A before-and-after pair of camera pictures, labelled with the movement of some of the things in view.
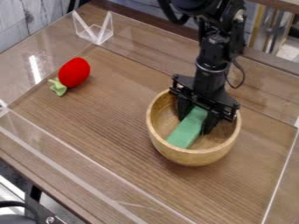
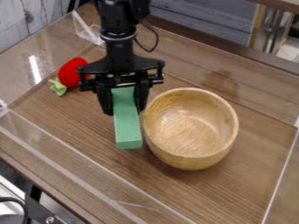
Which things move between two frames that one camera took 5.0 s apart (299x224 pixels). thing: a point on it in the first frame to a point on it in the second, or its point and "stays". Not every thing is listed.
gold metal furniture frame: x=270 y=29 stays
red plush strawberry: x=74 y=74 stays
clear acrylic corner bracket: x=95 y=33 stays
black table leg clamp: x=46 y=215 stays
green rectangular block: x=189 y=127 to x=127 y=122
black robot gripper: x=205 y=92 to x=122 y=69
